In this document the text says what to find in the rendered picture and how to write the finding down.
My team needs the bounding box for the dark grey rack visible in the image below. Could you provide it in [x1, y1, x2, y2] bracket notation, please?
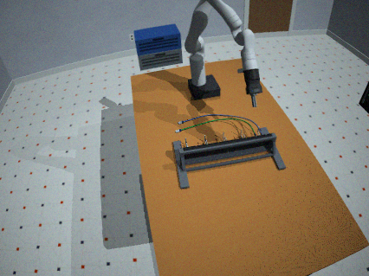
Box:
[173, 127, 286, 189]

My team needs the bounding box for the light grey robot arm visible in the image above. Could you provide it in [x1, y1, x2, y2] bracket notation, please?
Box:
[184, 0, 256, 86]

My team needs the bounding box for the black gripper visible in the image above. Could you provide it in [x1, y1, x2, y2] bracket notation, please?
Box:
[237, 59, 262, 107]

